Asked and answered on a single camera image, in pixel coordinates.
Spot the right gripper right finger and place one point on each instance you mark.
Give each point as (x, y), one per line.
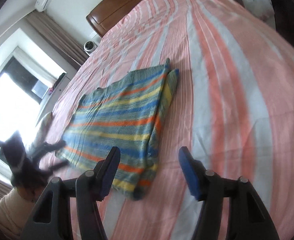
(247, 216)

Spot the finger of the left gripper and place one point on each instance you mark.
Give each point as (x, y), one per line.
(51, 169)
(44, 148)

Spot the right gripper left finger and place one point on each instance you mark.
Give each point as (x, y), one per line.
(51, 217)

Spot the striped knitted sweater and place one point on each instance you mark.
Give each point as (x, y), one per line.
(129, 114)

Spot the person's left hand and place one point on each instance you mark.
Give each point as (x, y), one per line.
(30, 193)

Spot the striped pillow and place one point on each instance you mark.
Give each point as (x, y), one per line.
(40, 132)

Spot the white round fan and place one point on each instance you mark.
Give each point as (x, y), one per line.
(89, 47)

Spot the pink striped bed sheet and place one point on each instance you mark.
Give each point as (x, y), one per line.
(233, 109)

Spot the wooden headboard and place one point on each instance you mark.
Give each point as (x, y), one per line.
(108, 13)

